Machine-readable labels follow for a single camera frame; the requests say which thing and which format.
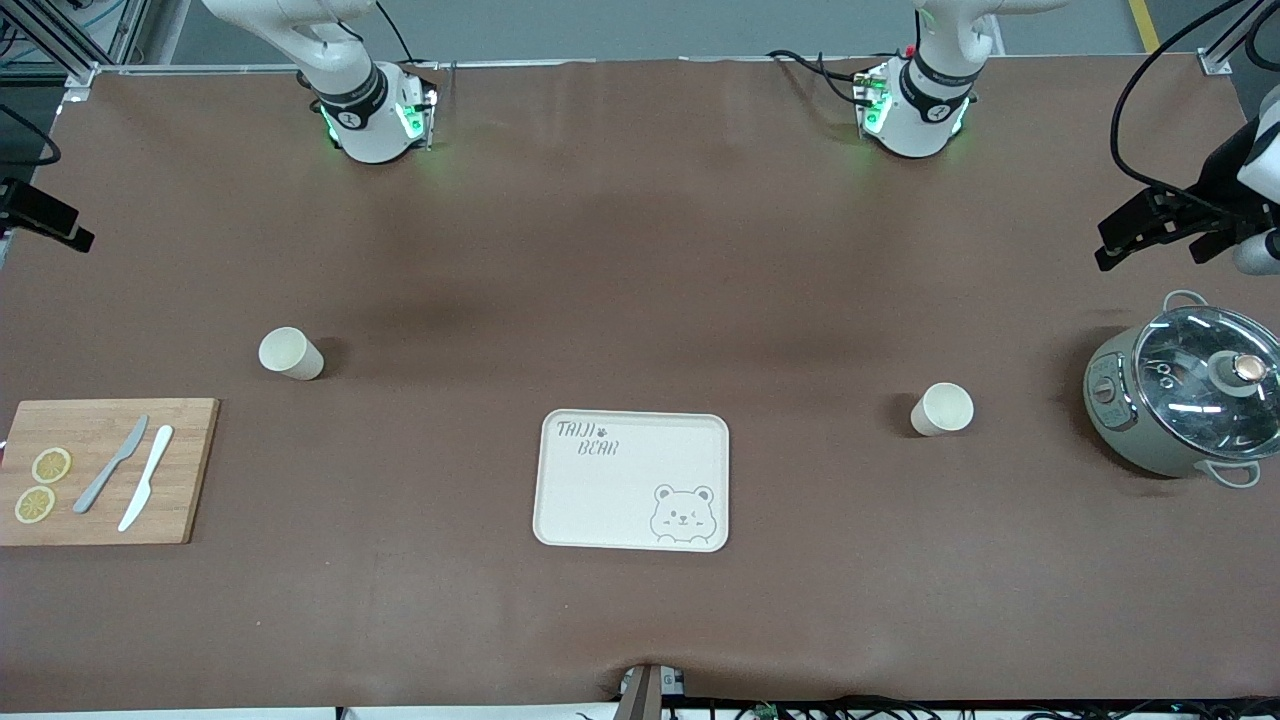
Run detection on cream bear print tray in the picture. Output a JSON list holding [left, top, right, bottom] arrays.
[[533, 409, 730, 553]]

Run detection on glass pot lid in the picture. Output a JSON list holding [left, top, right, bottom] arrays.
[[1135, 305, 1280, 433]]

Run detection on grey-green electric cooking pot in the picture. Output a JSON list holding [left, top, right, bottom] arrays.
[[1084, 290, 1280, 489]]

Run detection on grey plastic knife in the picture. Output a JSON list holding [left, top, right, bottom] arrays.
[[73, 415, 150, 515]]

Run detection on white plastic knife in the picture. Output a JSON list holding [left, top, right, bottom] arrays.
[[118, 425, 174, 532]]

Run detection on bamboo cutting board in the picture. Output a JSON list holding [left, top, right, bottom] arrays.
[[0, 398, 220, 546]]

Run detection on green lit right base panel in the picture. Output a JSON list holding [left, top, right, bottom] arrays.
[[398, 88, 439, 152]]

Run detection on brown table mat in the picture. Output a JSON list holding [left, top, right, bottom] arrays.
[[0, 55, 1280, 714]]

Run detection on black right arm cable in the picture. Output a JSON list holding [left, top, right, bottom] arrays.
[[0, 104, 62, 167]]

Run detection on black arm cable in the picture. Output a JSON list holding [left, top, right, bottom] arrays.
[[0, 104, 62, 167], [1110, 0, 1280, 211]]

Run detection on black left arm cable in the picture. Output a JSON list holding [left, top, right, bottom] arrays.
[[1110, 0, 1280, 211]]

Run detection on black left base cables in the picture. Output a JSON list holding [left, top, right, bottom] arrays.
[[767, 48, 873, 107]]

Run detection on black right base cable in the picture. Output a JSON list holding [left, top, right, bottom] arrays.
[[374, 0, 417, 67]]

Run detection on table edge camera mount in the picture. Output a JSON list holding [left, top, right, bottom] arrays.
[[618, 664, 687, 720]]

